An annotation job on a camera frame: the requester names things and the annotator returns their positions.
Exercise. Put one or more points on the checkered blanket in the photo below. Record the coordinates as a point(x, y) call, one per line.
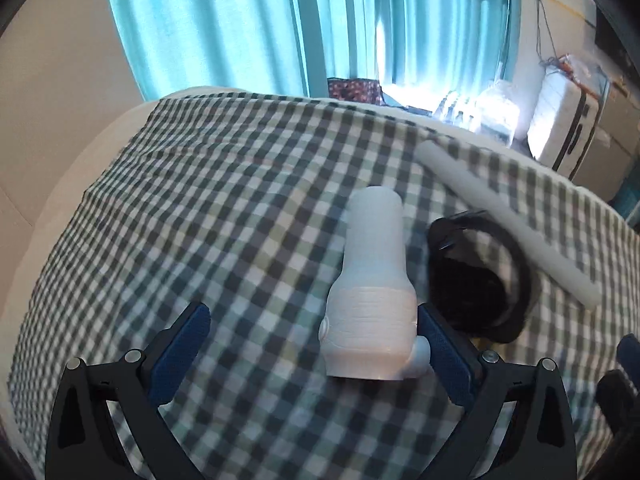
point(225, 210)

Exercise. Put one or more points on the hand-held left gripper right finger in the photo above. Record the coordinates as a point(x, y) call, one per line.
point(444, 360)

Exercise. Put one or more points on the blue plastic basket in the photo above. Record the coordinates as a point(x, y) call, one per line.
point(629, 205)

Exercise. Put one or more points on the white plastic printed part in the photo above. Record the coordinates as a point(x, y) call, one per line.
point(370, 310)

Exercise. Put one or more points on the grey mini fridge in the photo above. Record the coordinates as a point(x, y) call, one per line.
point(612, 150)

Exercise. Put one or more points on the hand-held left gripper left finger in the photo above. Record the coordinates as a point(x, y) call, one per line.
point(182, 352)

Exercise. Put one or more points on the clear plastic bag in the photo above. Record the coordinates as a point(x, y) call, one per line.
point(582, 72)

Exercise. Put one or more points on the turquoise window curtain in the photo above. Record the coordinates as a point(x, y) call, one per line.
point(250, 25)

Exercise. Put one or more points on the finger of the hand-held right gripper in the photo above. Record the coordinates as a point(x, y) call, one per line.
point(630, 355)
point(620, 402)

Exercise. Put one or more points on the black wall television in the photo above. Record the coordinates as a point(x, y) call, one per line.
point(617, 40)

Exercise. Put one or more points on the white paper tube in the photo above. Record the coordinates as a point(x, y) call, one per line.
point(500, 210)

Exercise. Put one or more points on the pack of water bottles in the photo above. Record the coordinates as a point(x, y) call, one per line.
point(452, 109)

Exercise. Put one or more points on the clear water jug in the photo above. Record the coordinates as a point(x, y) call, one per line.
point(497, 110)

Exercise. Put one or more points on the dark patterned bag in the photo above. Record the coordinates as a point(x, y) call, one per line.
point(352, 90)

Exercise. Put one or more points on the white suitcase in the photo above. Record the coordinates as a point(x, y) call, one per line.
point(555, 120)

